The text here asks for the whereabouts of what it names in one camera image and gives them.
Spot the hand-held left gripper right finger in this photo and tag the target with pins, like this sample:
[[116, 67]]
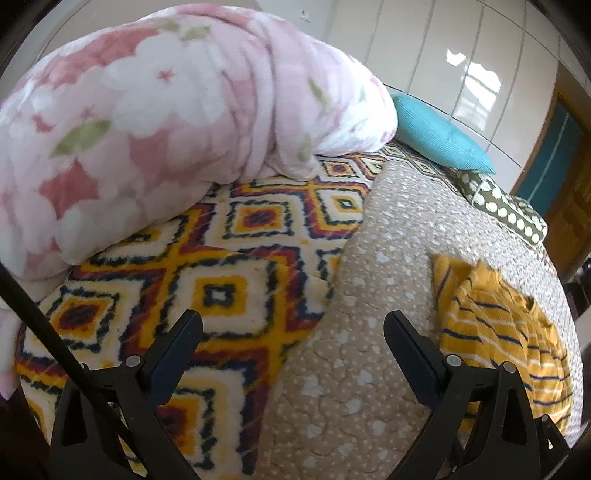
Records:
[[418, 357]]

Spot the wooden door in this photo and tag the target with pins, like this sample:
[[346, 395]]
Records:
[[565, 184]]

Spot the green polka dot pillow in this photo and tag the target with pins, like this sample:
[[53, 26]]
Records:
[[505, 207]]

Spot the diamond patterned blanket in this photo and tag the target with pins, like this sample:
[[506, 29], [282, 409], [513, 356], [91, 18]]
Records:
[[194, 286]]

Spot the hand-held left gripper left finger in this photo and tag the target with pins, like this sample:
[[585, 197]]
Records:
[[178, 355]]

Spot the pink floral blanket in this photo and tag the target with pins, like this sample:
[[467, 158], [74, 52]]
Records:
[[152, 124]]

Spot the blue pillow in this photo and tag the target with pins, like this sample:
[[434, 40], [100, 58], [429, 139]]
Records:
[[438, 136]]

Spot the beige heart patterned bedspread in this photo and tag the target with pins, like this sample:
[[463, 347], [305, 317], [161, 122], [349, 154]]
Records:
[[369, 295]]

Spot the yellow striped shirt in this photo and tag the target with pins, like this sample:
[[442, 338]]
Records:
[[503, 332]]

